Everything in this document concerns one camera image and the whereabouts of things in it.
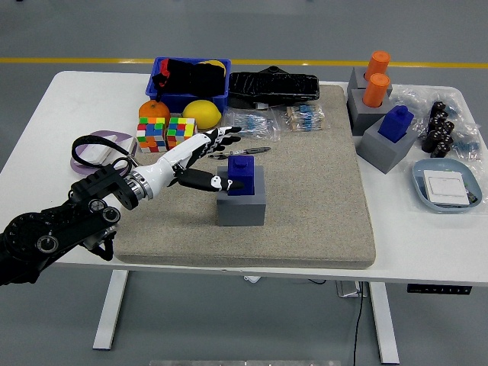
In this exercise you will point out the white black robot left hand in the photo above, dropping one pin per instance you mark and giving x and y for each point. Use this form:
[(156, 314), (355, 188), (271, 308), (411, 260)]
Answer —
[(171, 158)]

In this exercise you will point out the blue square seal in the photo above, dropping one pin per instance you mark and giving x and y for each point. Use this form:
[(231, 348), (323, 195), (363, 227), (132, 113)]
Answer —
[(394, 124), (244, 171)]

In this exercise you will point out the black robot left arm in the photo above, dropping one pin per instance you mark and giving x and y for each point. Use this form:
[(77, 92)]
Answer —
[(49, 228)]

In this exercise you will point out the grey seal holder block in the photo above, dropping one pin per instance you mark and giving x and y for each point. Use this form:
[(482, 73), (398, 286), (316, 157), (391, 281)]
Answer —
[(240, 213), (362, 118), (356, 80), (381, 152)]

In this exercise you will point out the orange cylinder seal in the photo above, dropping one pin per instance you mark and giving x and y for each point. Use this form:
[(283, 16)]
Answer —
[(378, 63), (375, 89)]

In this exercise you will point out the multicolour puzzle cube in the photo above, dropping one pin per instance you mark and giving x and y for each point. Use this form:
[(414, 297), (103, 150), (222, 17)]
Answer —
[(150, 133), (179, 127)]

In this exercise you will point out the orange fruit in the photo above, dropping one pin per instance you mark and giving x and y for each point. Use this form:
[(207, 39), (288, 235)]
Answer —
[(152, 111)]

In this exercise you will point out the yellow lemon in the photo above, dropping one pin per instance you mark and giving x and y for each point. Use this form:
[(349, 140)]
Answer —
[(200, 113)]

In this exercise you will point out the blue plastic bin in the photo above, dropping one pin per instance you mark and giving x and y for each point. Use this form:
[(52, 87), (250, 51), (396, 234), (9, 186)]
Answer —
[(198, 103)]

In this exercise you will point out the purple tray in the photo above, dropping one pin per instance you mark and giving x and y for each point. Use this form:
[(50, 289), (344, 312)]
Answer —
[(110, 133)]

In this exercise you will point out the black cloth bag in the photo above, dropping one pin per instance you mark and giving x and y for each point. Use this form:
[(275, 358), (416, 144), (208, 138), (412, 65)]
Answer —
[(190, 78)]

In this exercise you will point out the black pen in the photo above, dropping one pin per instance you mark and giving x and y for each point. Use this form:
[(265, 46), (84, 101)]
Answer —
[(259, 149)]

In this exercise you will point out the clear bag of blue resistors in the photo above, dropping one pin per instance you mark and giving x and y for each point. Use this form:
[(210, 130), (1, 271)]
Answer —
[(259, 122)]

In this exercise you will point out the yellow item in bin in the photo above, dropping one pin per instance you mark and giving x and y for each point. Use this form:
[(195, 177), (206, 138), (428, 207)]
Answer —
[(213, 63)]

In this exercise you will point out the black wrapped flat package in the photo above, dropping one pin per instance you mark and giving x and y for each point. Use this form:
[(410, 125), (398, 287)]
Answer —
[(274, 87)]

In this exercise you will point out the grey-brown fabric mat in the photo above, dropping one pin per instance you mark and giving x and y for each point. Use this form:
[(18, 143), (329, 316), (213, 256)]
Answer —
[(305, 190)]

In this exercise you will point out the clear bag of taped resistors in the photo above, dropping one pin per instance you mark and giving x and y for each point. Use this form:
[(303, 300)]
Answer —
[(305, 118)]

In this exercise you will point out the white table leg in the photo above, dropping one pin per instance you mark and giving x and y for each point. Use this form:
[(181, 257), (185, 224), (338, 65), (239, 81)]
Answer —
[(383, 324), (110, 305)]

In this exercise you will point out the grey box under table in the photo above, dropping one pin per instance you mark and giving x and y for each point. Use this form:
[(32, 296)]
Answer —
[(348, 289)]

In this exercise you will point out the clear plastic bag of parts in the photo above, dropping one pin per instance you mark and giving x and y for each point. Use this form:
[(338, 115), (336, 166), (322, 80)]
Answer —
[(411, 95)]

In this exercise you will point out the black capacitor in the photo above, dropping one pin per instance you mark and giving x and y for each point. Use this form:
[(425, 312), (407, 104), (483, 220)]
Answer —
[(439, 151), (438, 107), (445, 142), (448, 127), (430, 138), (434, 122)]

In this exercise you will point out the light blue tray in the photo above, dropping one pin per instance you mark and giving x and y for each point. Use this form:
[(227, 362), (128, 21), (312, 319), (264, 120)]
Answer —
[(438, 165)]

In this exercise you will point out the black table height controller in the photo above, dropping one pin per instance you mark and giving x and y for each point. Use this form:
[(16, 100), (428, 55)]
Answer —
[(438, 289)]

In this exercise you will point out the white switch panel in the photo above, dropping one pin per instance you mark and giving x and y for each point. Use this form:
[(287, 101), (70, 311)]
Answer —
[(444, 187), (127, 146), (95, 152)]

